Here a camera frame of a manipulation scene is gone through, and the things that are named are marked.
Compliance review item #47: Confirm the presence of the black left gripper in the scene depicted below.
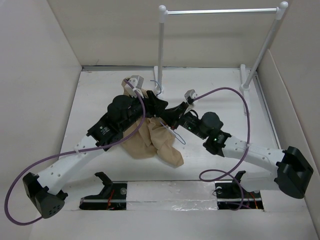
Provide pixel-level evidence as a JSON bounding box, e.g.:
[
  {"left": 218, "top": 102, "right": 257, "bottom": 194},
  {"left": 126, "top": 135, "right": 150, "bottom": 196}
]
[{"left": 120, "top": 90, "right": 167, "bottom": 132}]

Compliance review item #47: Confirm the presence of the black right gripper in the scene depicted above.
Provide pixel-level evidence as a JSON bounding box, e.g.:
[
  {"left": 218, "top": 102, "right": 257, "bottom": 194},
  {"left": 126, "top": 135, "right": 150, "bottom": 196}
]
[{"left": 159, "top": 101, "right": 208, "bottom": 140}]

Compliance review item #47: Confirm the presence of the blue wire hanger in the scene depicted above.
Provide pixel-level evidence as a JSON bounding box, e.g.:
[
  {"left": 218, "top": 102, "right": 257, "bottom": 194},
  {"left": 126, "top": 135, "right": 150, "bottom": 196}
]
[{"left": 150, "top": 79, "right": 186, "bottom": 145}]

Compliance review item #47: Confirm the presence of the beige t shirt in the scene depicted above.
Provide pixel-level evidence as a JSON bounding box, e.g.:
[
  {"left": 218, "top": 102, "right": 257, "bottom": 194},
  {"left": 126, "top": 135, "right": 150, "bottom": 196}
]
[{"left": 120, "top": 77, "right": 185, "bottom": 169}]

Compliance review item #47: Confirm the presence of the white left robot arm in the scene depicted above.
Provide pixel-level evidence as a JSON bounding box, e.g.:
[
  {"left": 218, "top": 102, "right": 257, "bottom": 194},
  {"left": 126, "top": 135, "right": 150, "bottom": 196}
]
[{"left": 22, "top": 90, "right": 168, "bottom": 219}]

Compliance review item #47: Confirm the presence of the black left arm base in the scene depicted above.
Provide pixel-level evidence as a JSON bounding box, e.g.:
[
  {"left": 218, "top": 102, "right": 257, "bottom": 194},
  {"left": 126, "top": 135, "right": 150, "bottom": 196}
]
[{"left": 79, "top": 172, "right": 128, "bottom": 211}]

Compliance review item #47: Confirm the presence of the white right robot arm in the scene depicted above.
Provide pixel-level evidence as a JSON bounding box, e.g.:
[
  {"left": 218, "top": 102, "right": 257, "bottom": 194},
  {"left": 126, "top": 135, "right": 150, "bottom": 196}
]
[{"left": 159, "top": 102, "right": 314, "bottom": 199}]

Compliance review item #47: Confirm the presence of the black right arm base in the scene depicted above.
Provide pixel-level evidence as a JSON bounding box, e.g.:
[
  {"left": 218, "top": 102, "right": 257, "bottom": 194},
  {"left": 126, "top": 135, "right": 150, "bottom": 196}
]
[{"left": 212, "top": 171, "right": 264, "bottom": 211}]

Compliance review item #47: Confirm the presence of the white clothes rack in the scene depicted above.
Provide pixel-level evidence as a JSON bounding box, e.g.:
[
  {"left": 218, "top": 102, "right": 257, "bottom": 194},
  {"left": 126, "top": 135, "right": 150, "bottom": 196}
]
[{"left": 153, "top": 1, "right": 290, "bottom": 105}]

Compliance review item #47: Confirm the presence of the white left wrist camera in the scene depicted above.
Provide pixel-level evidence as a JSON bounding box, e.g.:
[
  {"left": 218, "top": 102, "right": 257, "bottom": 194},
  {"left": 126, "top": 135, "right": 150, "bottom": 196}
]
[{"left": 124, "top": 75, "right": 144, "bottom": 98}]

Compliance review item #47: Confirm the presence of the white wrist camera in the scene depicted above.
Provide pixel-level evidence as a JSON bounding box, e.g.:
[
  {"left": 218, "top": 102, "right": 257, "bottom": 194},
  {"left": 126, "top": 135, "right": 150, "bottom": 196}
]
[
  {"left": 124, "top": 75, "right": 144, "bottom": 98},
  {"left": 184, "top": 89, "right": 198, "bottom": 110}
]

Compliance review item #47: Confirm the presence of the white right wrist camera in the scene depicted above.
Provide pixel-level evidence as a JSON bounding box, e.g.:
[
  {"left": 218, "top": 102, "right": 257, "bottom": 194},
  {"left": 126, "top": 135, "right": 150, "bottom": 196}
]
[{"left": 184, "top": 89, "right": 198, "bottom": 110}]

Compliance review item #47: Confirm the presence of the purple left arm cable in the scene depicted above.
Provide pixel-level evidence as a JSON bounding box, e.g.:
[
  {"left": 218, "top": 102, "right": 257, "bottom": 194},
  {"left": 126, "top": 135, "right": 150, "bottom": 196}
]
[{"left": 4, "top": 78, "right": 147, "bottom": 225}]

